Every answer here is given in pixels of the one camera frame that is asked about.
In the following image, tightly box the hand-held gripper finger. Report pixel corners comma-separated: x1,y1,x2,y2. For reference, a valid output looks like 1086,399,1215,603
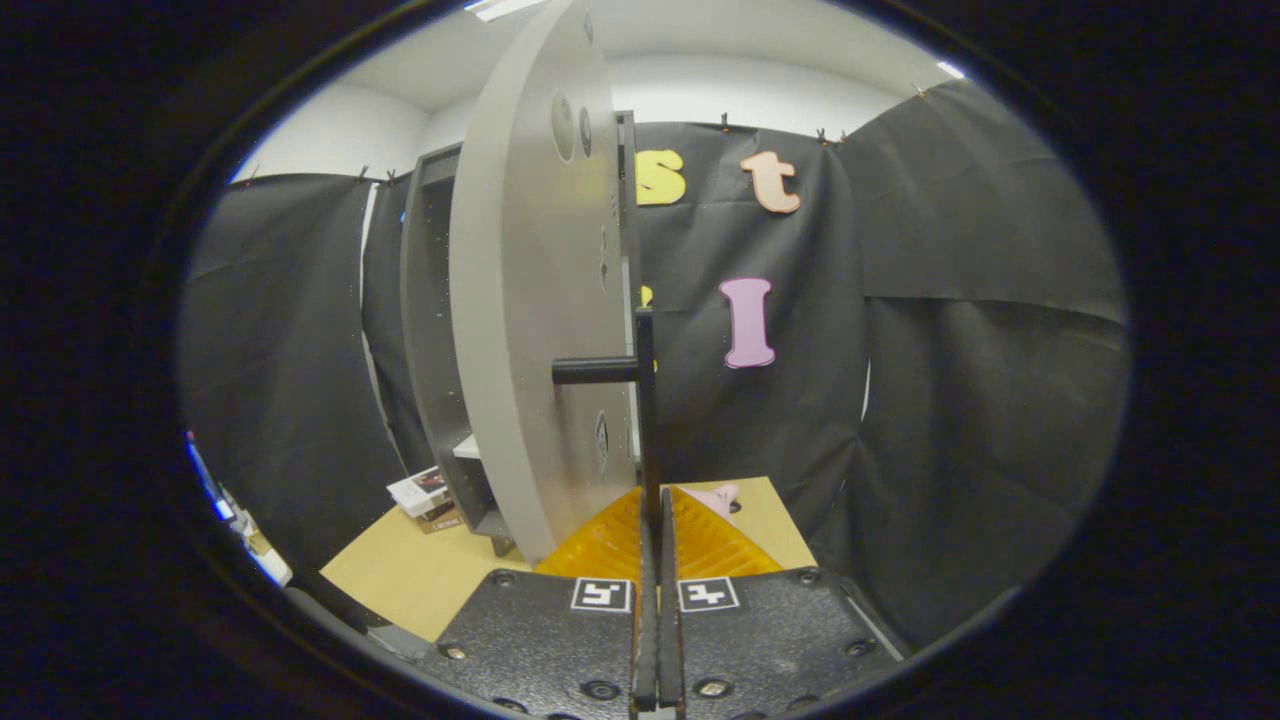
438,486,659,720
659,486,907,720

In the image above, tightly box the black door handle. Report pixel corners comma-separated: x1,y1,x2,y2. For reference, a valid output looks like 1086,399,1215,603
552,307,662,523

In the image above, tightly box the light grey shoe cabinet door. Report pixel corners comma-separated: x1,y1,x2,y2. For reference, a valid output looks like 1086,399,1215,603
448,0,642,567

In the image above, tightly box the grey shoe cabinet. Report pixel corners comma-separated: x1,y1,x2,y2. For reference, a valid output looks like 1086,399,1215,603
400,110,642,557

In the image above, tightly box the white book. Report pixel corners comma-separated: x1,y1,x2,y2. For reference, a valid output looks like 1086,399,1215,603
387,465,453,518

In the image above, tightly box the black backdrop cloth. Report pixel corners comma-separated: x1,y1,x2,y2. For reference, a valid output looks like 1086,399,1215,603
180,80,1132,649

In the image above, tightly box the cluttered white desk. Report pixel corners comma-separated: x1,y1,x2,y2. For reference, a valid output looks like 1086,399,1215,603
220,488,295,587

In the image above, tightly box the computer monitor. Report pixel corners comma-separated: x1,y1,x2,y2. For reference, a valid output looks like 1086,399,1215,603
186,431,237,522

